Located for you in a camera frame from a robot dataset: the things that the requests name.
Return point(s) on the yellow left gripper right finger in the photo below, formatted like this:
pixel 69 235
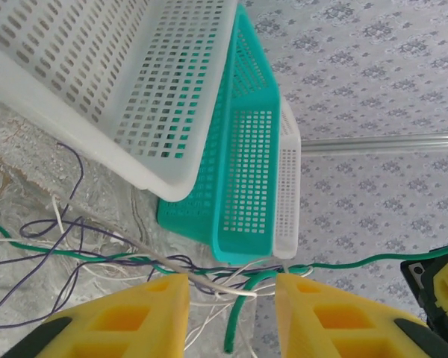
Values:
pixel 339 328

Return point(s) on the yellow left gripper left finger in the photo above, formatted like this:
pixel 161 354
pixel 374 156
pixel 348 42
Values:
pixel 134 317

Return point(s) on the teal perforated plastic basket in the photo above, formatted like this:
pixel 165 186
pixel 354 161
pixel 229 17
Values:
pixel 246 168

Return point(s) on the large white perforated plastic basket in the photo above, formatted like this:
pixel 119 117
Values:
pixel 97 74

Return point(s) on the aluminium frame post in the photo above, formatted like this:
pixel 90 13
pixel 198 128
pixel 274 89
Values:
pixel 377 143

